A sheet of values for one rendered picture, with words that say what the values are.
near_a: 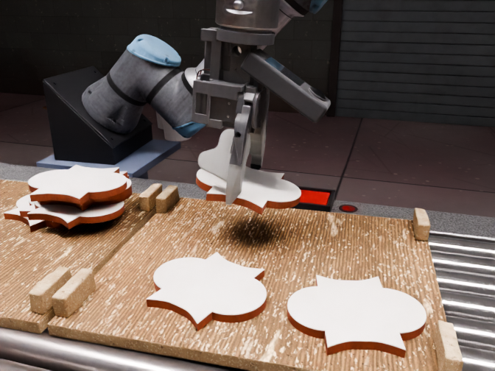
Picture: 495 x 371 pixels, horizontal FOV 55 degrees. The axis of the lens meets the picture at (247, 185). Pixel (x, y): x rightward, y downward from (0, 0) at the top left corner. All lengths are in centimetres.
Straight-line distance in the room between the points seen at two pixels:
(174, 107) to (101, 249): 54
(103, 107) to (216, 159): 65
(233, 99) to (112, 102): 66
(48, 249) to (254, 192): 29
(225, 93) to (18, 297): 34
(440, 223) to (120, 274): 50
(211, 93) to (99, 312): 28
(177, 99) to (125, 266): 59
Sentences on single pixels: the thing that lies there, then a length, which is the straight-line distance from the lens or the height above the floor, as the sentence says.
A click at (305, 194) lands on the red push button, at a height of 93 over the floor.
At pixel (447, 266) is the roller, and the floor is 91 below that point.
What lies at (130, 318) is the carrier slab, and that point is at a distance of 54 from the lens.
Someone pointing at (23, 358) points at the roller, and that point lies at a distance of 58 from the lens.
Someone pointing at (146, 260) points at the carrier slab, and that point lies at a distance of 64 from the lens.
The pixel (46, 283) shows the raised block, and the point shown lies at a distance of 58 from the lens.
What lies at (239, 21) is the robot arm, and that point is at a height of 123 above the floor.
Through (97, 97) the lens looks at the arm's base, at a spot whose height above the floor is 103.
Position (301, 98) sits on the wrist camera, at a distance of 57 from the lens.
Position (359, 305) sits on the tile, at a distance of 54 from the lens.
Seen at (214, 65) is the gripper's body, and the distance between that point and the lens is 60.
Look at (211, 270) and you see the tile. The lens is 59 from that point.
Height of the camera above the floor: 126
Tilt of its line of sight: 22 degrees down
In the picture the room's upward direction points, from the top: straight up
